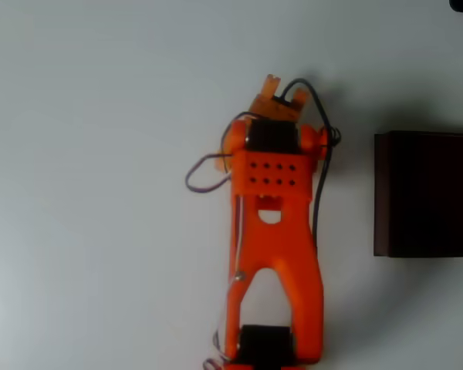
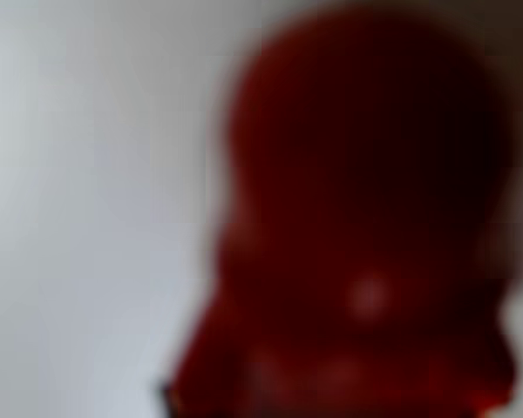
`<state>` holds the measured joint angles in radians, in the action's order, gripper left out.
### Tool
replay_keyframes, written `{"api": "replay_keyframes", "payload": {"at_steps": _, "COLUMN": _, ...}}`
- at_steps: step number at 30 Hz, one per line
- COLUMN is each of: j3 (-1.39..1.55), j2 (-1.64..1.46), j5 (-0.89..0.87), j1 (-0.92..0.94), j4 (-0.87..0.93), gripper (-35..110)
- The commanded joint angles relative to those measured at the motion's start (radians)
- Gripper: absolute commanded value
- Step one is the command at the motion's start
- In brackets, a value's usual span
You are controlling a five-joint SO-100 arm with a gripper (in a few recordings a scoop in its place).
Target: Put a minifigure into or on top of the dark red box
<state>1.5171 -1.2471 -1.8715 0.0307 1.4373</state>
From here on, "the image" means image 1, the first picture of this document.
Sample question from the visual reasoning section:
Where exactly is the dark brown open box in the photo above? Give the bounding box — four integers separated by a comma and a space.
373, 130, 463, 258

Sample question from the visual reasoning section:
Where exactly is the light orange two-prong camera bracket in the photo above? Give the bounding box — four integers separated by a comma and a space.
262, 73, 309, 107

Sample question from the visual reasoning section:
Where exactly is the small black camera module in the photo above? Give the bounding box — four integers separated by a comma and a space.
272, 94, 298, 108

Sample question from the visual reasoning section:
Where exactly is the purple servo wire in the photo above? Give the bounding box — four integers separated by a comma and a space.
184, 110, 255, 370

